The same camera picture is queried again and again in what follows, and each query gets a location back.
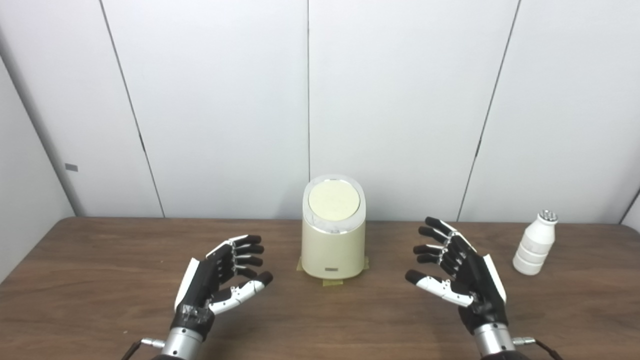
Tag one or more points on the black and white left hand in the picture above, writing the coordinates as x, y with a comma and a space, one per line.
200, 290

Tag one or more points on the black and white right hand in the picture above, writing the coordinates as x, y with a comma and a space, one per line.
477, 285

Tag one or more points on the small white plastic bottle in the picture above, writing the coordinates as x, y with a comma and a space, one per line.
534, 247

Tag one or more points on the cream-colored bin body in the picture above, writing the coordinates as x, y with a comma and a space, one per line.
332, 250

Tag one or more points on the cream round bin lid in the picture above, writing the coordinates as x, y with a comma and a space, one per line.
334, 201

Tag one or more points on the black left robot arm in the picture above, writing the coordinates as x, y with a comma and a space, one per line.
180, 346

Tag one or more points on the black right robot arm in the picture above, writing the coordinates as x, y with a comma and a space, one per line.
495, 342

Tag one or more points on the small grey wall tag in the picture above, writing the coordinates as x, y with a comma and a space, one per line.
71, 167

